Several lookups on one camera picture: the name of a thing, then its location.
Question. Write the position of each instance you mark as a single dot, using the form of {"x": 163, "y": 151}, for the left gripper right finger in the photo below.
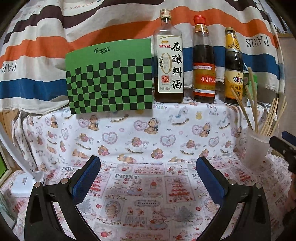
{"x": 253, "y": 222}

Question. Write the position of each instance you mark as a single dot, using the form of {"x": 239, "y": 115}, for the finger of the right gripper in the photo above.
{"x": 289, "y": 138}
{"x": 286, "y": 150}

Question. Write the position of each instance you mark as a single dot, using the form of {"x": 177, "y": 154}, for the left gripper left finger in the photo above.
{"x": 42, "y": 222}

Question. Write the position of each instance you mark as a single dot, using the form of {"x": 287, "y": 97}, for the clear plastic chopstick cup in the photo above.
{"x": 256, "y": 148}

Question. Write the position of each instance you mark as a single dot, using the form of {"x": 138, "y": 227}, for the yellow label oyster sauce bottle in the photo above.
{"x": 233, "y": 67}

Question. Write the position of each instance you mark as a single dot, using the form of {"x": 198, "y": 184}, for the baby bear print cloth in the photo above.
{"x": 168, "y": 133}

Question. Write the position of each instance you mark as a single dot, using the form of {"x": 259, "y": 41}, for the red print patterned tablecloth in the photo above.
{"x": 168, "y": 201}

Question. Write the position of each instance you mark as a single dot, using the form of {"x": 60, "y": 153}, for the red cap vinegar bottle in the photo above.
{"x": 204, "y": 68}

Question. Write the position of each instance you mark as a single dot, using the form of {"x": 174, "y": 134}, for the clear cooking wine bottle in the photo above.
{"x": 168, "y": 61}

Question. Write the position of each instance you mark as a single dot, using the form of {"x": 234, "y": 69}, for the green checkered box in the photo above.
{"x": 111, "y": 76}

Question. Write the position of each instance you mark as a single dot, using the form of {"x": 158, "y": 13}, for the striped Hermes Paris curtain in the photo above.
{"x": 35, "y": 44}

